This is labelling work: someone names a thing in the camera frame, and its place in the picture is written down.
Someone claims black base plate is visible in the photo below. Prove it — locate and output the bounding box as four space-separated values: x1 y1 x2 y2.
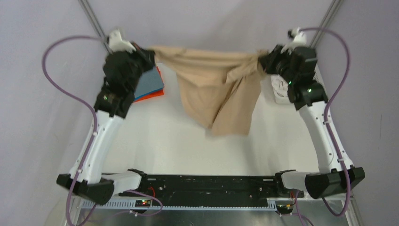
137 174 297 207

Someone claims white slotted cable duct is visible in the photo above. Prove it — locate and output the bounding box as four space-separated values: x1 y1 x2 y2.
96 199 277 211

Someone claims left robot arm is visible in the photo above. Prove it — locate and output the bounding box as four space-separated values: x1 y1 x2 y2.
56 48 155 205

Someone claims aluminium frame post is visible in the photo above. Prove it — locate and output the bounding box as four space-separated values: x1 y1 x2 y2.
78 0 111 53
310 0 344 48

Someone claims left aluminium frame post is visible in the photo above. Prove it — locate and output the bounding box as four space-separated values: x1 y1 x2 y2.
78 0 111 53

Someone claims beige t shirt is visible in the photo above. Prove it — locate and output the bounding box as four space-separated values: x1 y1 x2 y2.
150 46 269 136

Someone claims folded orange t shirt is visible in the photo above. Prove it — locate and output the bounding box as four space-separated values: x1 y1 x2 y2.
134 66 165 103

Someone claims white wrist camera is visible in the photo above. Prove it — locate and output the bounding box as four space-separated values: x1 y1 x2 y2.
280 27 307 53
107 28 136 53

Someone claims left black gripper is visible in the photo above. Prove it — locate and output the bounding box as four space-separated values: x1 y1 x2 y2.
122 42 156 94

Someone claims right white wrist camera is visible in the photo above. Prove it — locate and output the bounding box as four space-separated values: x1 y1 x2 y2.
280 27 307 53

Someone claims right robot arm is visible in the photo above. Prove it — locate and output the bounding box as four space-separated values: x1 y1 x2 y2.
258 45 365 199

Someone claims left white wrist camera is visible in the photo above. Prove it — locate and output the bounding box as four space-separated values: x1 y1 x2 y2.
107 28 136 53

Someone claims right aluminium frame post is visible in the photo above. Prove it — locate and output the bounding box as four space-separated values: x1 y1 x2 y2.
310 0 344 48

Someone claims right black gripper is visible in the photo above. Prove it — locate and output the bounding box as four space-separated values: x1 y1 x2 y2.
260 44 298 84

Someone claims crumpled white t shirt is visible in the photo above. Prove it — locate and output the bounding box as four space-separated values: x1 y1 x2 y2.
271 75 288 98

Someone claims folded grey-blue t shirt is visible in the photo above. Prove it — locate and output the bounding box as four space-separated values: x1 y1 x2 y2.
133 66 165 101

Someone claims white plastic basket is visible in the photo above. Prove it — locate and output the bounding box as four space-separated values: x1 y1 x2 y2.
270 65 324 105

